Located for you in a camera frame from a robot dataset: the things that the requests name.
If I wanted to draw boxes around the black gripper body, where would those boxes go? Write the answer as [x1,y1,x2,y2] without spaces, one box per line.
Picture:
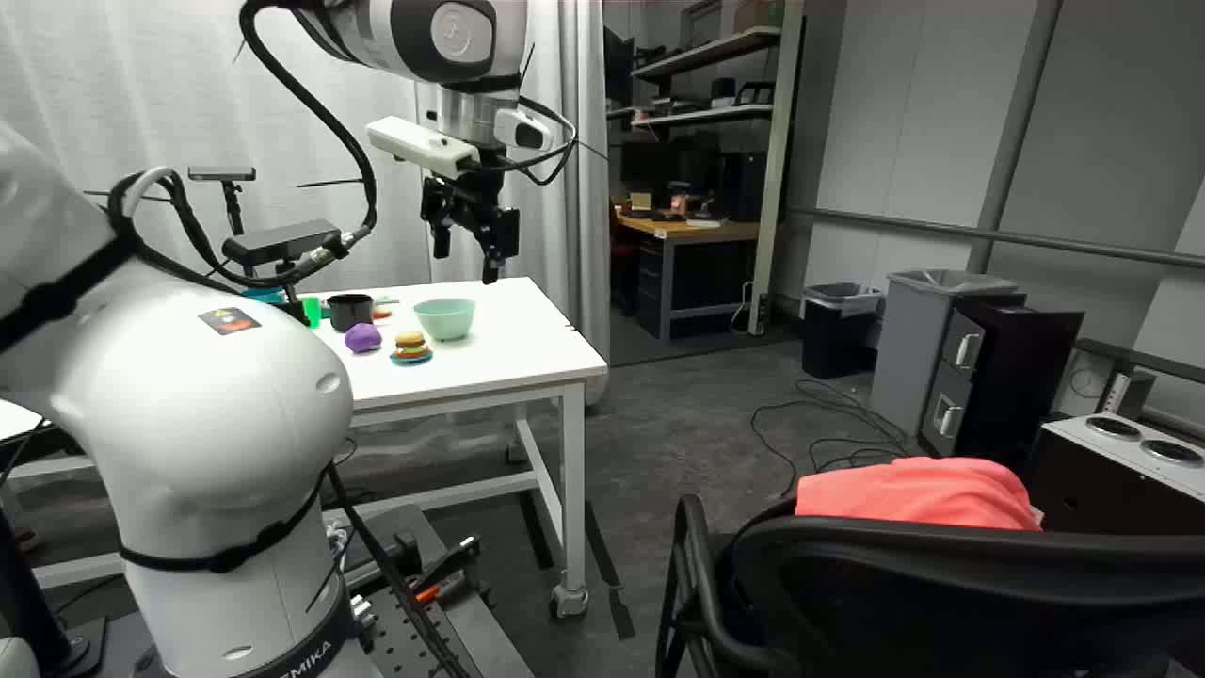
[419,170,524,249]

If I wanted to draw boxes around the pink cloth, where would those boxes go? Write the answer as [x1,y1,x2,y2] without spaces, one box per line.
[789,454,1045,534]

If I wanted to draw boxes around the teal bowl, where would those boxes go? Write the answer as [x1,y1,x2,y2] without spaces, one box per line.
[411,293,477,347]

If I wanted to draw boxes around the white table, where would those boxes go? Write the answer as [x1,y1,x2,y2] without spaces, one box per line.
[0,274,613,620]

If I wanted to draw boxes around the toy burger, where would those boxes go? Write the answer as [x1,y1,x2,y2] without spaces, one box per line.
[388,328,437,369]

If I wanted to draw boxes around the wooden top desk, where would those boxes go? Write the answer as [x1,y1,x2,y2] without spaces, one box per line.
[608,208,764,347]

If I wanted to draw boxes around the metal shelf unit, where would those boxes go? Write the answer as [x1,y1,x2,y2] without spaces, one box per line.
[626,20,806,340]

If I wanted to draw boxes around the black bin with clear liner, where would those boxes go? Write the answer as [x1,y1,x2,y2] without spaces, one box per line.
[797,277,887,380]

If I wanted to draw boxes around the black computer tower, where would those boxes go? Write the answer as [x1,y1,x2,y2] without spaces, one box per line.
[916,293,1083,474]

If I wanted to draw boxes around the black mesh chair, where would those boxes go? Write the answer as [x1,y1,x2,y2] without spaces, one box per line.
[651,489,1205,678]

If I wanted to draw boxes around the white top toy stove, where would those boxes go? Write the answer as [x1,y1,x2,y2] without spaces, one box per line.
[1019,410,1205,537]

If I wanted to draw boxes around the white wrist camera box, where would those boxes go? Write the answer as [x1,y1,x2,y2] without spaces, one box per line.
[362,111,485,179]

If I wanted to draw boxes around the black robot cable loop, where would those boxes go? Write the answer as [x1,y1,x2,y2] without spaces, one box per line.
[234,0,383,257]

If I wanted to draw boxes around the black camera on tripod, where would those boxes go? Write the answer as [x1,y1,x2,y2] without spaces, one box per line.
[185,160,258,238]

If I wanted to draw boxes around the orange handled clamp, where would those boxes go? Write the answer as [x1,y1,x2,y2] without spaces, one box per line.
[350,531,485,618]

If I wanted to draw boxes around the black floor cables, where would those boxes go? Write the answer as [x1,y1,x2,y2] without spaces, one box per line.
[744,380,927,489]

